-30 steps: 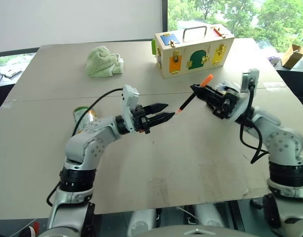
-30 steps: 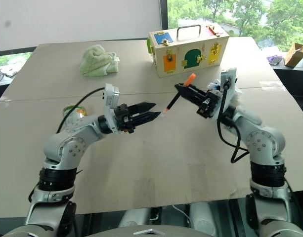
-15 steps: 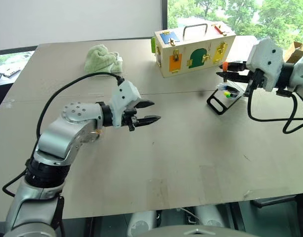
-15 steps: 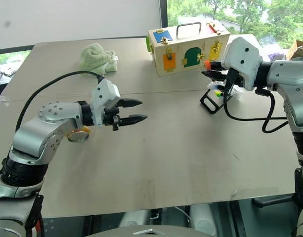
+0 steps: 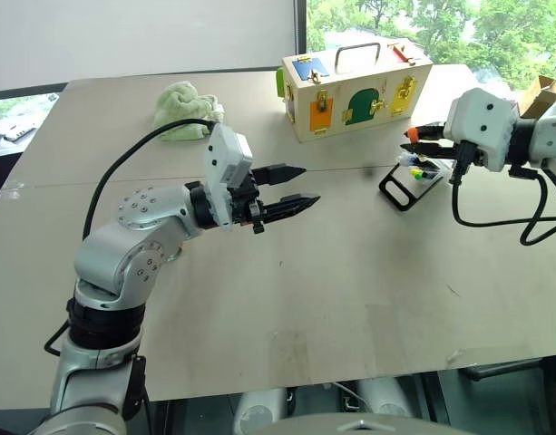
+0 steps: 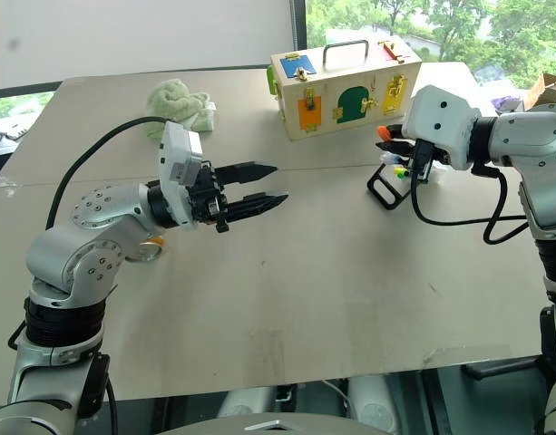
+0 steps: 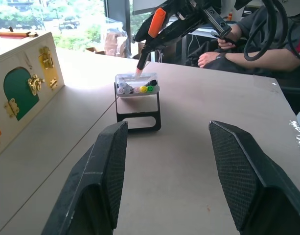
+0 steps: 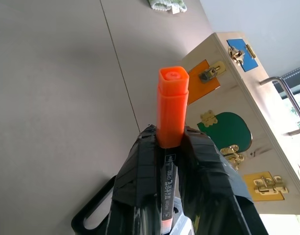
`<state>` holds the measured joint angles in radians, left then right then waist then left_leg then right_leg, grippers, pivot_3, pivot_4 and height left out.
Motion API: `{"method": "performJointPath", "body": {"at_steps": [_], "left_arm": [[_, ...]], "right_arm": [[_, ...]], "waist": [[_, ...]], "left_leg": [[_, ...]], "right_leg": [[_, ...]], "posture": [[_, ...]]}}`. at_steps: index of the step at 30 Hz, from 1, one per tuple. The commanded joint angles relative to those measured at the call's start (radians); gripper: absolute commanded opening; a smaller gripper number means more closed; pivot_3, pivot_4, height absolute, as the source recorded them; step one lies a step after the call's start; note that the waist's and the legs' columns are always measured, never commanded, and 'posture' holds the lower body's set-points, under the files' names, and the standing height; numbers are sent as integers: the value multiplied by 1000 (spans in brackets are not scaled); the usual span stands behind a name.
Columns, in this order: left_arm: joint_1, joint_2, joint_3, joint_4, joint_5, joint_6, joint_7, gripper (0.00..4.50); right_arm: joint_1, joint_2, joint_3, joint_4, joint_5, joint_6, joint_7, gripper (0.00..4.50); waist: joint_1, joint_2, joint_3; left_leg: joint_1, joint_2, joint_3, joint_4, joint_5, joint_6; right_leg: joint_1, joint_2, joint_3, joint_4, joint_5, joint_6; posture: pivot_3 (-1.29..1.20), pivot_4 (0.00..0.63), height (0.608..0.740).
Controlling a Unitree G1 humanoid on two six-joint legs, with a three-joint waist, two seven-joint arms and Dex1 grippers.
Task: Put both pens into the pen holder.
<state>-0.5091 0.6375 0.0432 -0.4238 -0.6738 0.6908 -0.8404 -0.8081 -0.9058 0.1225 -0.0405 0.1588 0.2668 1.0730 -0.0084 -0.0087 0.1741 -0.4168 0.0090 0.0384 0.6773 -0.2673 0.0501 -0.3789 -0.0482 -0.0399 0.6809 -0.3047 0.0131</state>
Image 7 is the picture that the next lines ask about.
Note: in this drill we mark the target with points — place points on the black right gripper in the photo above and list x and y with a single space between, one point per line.
201 11

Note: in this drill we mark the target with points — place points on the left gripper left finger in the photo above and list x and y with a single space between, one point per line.
91 181

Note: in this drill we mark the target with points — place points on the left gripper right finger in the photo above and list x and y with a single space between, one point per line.
257 176

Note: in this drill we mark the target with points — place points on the orange capped black marker pen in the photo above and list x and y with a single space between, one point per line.
156 23

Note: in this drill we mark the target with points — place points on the clear plastic pen holder box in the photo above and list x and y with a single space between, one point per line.
137 80

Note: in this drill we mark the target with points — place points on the black pen holder stand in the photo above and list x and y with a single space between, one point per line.
140 122

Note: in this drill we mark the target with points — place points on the person's left hand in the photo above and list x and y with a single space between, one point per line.
207 60

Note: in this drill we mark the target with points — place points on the person's right hand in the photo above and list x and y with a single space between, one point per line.
231 36

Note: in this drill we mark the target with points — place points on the brown paper bag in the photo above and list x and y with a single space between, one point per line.
115 44

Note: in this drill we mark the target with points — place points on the black marker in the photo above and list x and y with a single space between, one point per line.
153 82

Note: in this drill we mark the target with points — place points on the green capped marker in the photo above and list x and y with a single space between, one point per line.
150 88

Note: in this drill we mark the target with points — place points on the black handheld controller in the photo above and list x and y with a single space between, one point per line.
222 36

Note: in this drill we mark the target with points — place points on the yellow capped marker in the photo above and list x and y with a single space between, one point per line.
143 89

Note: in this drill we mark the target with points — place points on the pink capped marker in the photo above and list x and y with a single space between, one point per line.
137 90

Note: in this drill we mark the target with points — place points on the grey capped marker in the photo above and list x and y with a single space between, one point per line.
120 91
127 90

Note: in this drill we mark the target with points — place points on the person in dark shirt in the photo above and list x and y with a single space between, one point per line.
257 29

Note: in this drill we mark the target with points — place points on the small brass hinge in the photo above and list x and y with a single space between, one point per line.
53 83

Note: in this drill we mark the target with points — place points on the brass hook latch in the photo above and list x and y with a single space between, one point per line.
35 84

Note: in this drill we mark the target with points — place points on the yellow door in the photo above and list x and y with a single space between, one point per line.
49 72

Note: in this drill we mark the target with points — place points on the brass hasp latch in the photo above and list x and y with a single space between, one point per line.
46 58

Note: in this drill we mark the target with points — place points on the green arched door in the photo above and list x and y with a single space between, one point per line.
17 85

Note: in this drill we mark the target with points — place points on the wooden lock box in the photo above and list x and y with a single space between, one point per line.
17 56

